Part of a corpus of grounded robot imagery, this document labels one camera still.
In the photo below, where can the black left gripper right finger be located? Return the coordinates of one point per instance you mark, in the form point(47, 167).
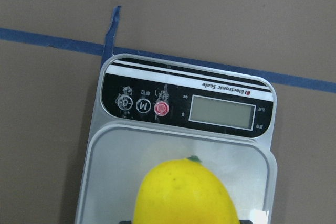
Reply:
point(245, 222)

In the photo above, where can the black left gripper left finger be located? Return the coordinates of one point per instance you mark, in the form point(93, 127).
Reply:
point(125, 222)

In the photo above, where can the yellow mango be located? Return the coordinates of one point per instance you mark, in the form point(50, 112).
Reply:
point(183, 191)

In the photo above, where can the silver electronic kitchen scale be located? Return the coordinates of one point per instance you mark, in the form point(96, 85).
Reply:
point(150, 110)

